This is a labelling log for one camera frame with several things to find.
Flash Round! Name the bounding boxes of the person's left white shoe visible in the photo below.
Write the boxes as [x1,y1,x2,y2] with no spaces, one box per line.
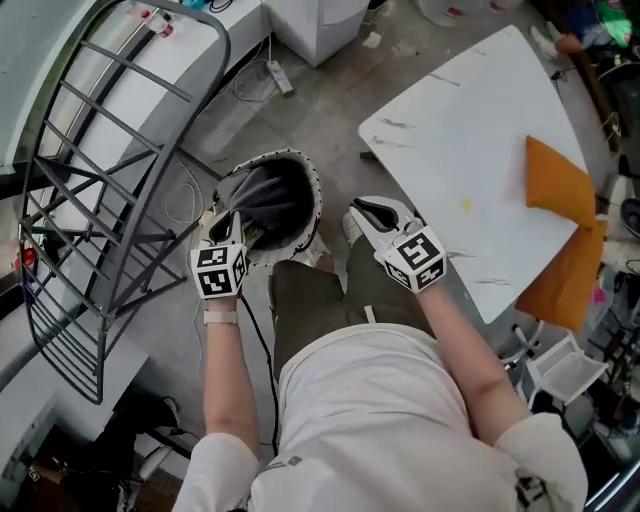
[299,234,336,275]

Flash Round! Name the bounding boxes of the white laundry basket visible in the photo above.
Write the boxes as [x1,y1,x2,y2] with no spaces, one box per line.
[212,148,322,267]

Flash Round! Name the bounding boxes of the white watch band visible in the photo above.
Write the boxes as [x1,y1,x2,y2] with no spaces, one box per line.
[202,309,241,326]

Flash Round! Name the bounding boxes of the person's white shirt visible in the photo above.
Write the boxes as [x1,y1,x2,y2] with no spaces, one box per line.
[172,322,591,512]

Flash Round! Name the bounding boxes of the white power strip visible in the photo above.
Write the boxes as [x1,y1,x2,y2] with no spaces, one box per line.
[267,59,296,97]

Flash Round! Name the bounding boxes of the person's right white shoe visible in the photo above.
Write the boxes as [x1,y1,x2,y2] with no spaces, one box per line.
[342,212,367,247]

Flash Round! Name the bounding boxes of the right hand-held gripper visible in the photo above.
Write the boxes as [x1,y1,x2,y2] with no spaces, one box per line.
[348,195,447,294]

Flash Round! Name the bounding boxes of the person's left forearm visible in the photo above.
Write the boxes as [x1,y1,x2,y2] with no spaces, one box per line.
[202,297,260,447]

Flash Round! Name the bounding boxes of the white folding chair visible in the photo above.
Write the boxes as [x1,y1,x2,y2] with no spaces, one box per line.
[519,329,610,407]

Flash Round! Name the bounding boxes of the person's white shoe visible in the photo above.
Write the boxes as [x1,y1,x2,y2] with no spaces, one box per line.
[342,212,367,247]
[299,234,336,275]

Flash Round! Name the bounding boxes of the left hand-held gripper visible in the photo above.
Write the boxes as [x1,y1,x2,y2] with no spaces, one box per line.
[190,211,250,300]

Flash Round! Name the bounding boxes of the dark grey metal drying rack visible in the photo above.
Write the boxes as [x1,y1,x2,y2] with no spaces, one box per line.
[19,0,232,406]

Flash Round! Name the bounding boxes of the dark grey garment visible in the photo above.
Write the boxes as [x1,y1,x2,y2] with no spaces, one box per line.
[227,167,315,247]

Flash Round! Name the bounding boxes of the black cable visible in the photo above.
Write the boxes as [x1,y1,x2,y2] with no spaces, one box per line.
[239,294,282,457]

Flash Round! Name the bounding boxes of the person's right forearm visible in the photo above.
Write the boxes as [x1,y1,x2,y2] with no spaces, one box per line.
[417,284,532,447]

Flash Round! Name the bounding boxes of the white water dispenser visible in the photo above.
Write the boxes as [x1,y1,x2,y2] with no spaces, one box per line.
[267,0,372,67]

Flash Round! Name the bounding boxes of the white table with black legs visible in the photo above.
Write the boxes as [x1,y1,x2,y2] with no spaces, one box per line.
[358,24,595,326]

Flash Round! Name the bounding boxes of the person's dark shorts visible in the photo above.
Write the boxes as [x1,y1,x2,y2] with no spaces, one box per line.
[269,239,437,382]

